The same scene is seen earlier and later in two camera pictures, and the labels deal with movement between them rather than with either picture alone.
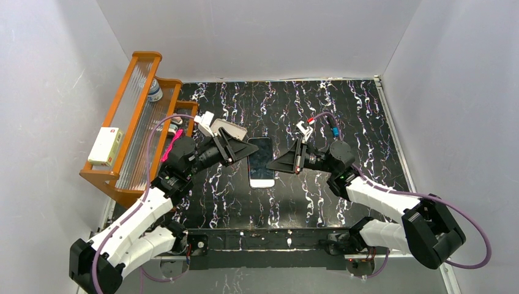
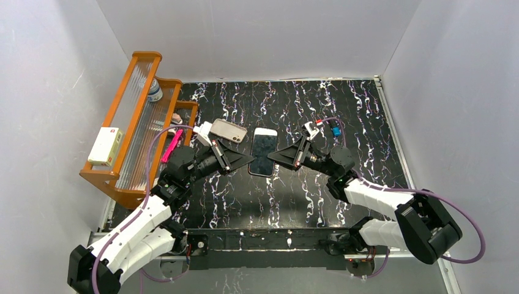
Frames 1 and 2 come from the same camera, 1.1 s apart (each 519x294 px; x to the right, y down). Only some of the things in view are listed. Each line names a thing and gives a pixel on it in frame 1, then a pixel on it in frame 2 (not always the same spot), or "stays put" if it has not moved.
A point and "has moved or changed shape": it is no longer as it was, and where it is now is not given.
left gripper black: x=220 y=147 → x=221 y=156
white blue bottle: x=155 y=93 stays put
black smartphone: x=261 y=177 has moved or changed shape
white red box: x=106 y=146 stays put
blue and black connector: x=336 y=131 stays put
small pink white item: x=177 y=120 stays put
